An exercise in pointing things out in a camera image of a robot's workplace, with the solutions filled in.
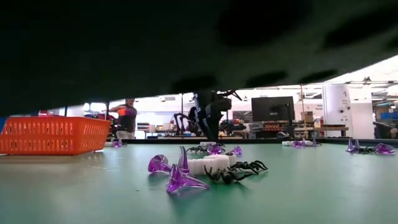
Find black workstation frame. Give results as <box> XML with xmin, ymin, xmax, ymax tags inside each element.
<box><xmin>180</xmin><ymin>92</ymin><xmax>185</xmax><ymax>138</ymax></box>

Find orange plastic basket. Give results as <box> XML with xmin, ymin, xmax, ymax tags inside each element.
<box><xmin>0</xmin><ymin>116</ymin><xmax>112</xmax><ymax>156</ymax></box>

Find black computer monitor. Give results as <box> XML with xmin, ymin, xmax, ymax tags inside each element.
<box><xmin>251</xmin><ymin>96</ymin><xmax>295</xmax><ymax>122</ymax></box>

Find blue storage bins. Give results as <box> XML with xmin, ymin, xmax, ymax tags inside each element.
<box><xmin>379</xmin><ymin>111</ymin><xmax>398</xmax><ymax>121</ymax></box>

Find person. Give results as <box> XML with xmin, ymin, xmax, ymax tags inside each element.
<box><xmin>108</xmin><ymin>98</ymin><xmax>138</xmax><ymax>140</ymax></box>

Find black office chair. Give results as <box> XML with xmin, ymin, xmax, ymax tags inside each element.
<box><xmin>372</xmin><ymin>120</ymin><xmax>392</xmax><ymax>139</ymax></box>

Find white round column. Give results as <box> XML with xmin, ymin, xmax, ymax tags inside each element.
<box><xmin>322</xmin><ymin>83</ymin><xmax>354</xmax><ymax>138</ymax></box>

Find wooden desk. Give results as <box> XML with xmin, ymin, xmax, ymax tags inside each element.
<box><xmin>294</xmin><ymin>123</ymin><xmax>349</xmax><ymax>138</ymax></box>

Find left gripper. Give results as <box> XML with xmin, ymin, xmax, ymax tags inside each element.
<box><xmin>192</xmin><ymin>90</ymin><xmax>233</xmax><ymax>143</ymax></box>

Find thin hanging rod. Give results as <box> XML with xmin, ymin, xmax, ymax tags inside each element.
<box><xmin>298</xmin><ymin>84</ymin><xmax>308</xmax><ymax>139</ymax></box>

